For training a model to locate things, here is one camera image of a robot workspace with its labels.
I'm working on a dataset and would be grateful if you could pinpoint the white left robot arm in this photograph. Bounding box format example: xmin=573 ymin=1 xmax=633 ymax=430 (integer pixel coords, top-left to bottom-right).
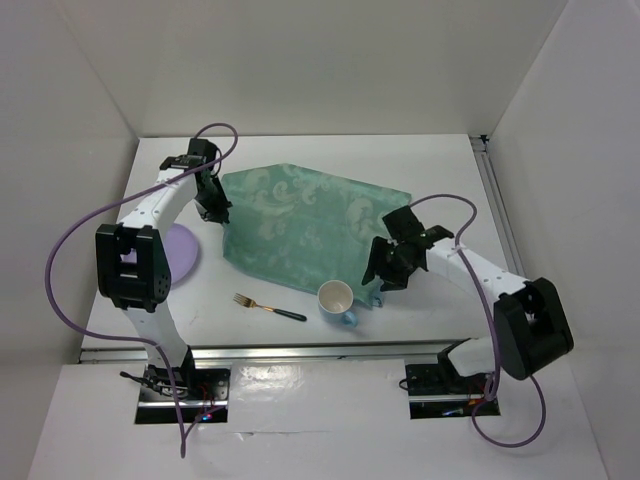
xmin=95 ymin=138 xmax=232 ymax=399

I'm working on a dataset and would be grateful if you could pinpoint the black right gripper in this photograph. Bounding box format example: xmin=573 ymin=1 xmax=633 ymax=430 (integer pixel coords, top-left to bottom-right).
xmin=362 ymin=235 xmax=416 ymax=291

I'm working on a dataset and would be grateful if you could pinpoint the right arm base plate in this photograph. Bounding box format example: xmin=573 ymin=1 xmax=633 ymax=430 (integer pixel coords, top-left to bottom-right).
xmin=398 ymin=364 xmax=486 ymax=420

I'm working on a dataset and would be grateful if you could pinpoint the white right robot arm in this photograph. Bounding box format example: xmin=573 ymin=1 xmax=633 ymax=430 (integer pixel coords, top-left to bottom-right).
xmin=362 ymin=206 xmax=574 ymax=392

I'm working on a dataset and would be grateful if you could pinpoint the purple plate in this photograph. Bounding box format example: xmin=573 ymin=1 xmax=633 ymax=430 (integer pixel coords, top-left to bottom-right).
xmin=164 ymin=223 xmax=200 ymax=286

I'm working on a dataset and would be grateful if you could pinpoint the aluminium right rail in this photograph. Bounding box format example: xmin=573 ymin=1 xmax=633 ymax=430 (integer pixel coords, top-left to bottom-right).
xmin=469 ymin=133 xmax=546 ymax=341

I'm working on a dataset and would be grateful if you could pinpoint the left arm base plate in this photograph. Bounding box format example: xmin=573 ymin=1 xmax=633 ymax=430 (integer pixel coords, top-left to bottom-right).
xmin=134 ymin=368 xmax=231 ymax=425

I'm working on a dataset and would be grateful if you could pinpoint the light blue mug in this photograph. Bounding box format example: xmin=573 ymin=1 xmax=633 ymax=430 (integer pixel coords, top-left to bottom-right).
xmin=316 ymin=280 xmax=359 ymax=328

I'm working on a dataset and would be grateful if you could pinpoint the green satin placemat cloth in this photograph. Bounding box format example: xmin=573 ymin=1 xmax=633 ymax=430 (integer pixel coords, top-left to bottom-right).
xmin=221 ymin=164 xmax=412 ymax=307

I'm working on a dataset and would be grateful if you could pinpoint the aluminium rail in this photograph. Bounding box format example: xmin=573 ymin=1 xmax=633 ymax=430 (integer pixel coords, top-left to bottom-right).
xmin=469 ymin=133 xmax=546 ymax=341
xmin=78 ymin=339 xmax=549 ymax=364

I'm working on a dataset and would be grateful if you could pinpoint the gold fork green handle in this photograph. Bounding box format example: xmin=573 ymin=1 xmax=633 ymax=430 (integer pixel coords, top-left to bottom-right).
xmin=233 ymin=293 xmax=307 ymax=322

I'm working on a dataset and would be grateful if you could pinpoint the aluminium front rail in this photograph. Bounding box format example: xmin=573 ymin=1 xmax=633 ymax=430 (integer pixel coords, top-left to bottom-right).
xmin=78 ymin=339 xmax=549 ymax=364

